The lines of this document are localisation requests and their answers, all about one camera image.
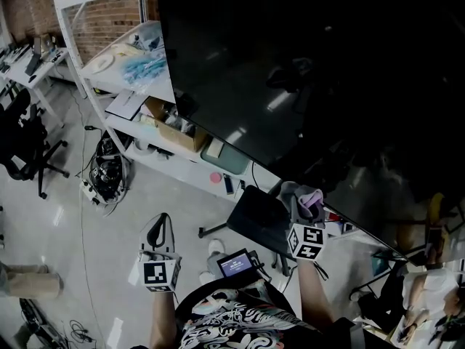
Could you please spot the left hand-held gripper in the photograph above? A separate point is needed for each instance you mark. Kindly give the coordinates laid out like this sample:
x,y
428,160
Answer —
x,y
160,271

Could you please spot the white desk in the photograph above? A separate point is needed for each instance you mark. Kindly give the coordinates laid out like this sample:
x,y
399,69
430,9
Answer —
x,y
36,71

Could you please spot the small black display device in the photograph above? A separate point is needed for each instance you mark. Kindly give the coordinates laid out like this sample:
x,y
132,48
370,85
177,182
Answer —
x,y
235,264

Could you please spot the grey and pink cloth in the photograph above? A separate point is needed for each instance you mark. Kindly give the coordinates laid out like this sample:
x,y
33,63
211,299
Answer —
x,y
309,198

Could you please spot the pink round disc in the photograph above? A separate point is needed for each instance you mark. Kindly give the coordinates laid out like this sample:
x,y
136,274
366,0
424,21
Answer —
x,y
216,177

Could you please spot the white round plate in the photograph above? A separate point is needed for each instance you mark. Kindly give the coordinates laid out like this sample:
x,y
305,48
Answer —
x,y
102,64

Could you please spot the grey-green plastic tray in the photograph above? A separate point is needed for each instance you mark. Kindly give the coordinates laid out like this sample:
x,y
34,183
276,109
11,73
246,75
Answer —
x,y
229,156

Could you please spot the person's left forearm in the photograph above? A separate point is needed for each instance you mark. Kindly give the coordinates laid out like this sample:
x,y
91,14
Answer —
x,y
163,318

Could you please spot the black TV screen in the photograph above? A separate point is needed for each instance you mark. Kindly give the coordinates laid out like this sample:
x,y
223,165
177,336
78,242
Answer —
x,y
290,67

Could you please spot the brown cardboard box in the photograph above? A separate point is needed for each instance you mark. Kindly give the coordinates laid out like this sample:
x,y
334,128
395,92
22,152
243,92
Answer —
x,y
174,133

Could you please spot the white power strip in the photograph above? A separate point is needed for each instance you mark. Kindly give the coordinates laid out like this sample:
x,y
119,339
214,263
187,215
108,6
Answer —
x,y
89,192

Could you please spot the person's right forearm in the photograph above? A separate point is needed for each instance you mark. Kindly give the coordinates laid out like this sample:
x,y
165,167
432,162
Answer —
x,y
314,293

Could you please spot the person's grey trouser leg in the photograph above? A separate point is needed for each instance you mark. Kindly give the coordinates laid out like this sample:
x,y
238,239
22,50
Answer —
x,y
215,264

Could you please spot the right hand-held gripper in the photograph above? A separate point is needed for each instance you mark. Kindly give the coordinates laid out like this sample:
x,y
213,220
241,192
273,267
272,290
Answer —
x,y
307,240

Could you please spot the white metal shelf unit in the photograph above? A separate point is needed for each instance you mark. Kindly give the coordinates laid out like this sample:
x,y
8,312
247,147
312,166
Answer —
x,y
109,86

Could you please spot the black patterned shirt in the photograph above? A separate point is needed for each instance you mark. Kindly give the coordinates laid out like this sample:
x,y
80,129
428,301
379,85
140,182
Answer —
x,y
239,318

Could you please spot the black phone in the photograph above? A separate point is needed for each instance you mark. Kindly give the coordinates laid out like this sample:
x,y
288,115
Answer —
x,y
228,184

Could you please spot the bundle of blue packets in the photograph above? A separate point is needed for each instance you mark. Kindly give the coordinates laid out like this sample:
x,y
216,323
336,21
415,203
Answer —
x,y
143,69

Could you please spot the white flat board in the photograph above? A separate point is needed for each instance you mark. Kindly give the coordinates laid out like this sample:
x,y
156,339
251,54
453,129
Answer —
x,y
125,104

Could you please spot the black office chair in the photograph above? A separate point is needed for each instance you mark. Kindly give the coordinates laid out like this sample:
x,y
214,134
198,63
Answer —
x,y
25,136

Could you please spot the black floor equipment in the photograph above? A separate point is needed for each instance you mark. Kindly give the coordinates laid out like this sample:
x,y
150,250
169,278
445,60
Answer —
x,y
40,325

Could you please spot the person's white shoe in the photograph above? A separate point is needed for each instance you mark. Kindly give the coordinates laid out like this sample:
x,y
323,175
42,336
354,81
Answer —
x,y
217,246
206,277

